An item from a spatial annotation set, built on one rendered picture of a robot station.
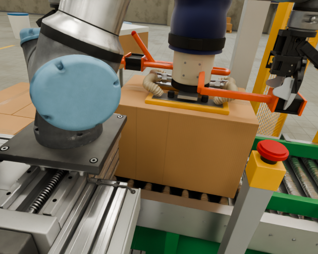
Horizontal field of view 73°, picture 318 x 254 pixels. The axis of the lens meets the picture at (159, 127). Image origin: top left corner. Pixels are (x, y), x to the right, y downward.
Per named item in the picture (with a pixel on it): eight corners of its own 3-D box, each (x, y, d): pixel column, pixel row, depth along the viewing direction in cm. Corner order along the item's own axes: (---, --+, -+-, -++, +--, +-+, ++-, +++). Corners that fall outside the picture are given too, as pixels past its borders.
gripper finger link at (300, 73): (285, 92, 63) (292, 62, 61) (292, 93, 63) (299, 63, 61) (292, 92, 59) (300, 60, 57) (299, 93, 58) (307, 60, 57)
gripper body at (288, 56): (264, 69, 67) (277, 26, 61) (294, 72, 66) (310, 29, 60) (270, 76, 60) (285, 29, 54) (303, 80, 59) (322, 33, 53)
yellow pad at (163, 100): (226, 105, 93) (229, 94, 91) (228, 115, 85) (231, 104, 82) (150, 94, 98) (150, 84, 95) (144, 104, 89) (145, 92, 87)
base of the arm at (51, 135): (88, 153, 45) (82, 111, 40) (20, 144, 46) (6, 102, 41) (110, 119, 58) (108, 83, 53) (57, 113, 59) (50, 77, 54)
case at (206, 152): (227, 148, 134) (244, 87, 114) (233, 198, 100) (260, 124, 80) (134, 133, 142) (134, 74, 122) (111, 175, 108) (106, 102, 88)
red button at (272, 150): (279, 153, 56) (284, 140, 54) (287, 171, 50) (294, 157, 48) (251, 148, 57) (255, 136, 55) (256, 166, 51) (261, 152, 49)
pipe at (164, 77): (225, 84, 106) (228, 72, 103) (230, 105, 85) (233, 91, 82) (158, 76, 111) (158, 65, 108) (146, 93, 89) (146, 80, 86)
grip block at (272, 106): (291, 104, 71) (297, 90, 68) (301, 116, 64) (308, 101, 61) (264, 101, 72) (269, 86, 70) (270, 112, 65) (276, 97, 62)
